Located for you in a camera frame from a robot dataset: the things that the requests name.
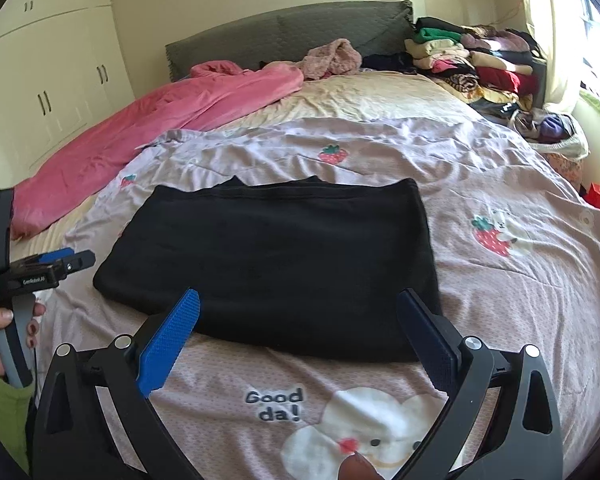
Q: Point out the dark navy garment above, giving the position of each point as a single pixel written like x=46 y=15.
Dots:
x=401 y=62

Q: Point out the cream bed sheet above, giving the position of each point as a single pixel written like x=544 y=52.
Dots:
x=370 y=95

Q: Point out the pink fleece blanket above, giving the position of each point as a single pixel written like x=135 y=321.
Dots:
x=214 y=94

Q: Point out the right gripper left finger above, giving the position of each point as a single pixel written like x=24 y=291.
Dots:
x=163 y=339

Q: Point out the lilac strawberry print quilt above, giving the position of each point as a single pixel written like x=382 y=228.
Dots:
x=517 y=254

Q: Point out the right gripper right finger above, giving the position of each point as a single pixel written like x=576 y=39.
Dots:
x=434 y=340

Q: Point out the right hand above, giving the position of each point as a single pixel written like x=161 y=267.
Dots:
x=356 y=467

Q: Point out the white wardrobe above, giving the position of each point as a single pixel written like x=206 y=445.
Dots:
x=61 y=72

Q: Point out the white bag of clothes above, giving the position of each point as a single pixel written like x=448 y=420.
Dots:
x=551 y=133

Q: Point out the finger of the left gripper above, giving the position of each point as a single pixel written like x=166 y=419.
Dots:
x=56 y=255

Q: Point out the dusty pink fuzzy garment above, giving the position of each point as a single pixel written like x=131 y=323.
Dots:
x=338 y=57

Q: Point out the pile of folded clothes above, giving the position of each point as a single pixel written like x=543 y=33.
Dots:
x=481 y=62

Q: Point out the grey padded headboard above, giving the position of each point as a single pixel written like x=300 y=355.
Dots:
x=372 y=27

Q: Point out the black IKISS sweater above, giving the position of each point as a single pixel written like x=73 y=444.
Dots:
x=304 y=267

